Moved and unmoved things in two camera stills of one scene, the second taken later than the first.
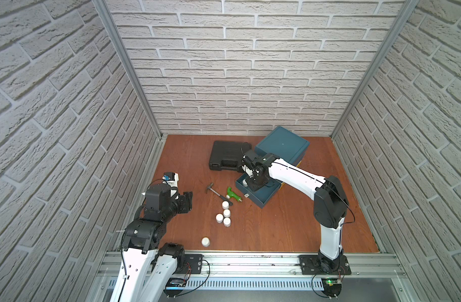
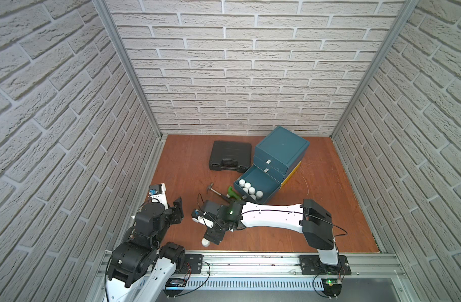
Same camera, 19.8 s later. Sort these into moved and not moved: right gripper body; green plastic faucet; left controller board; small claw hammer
Moved: right gripper body
Not moved: green plastic faucet; small claw hammer; left controller board
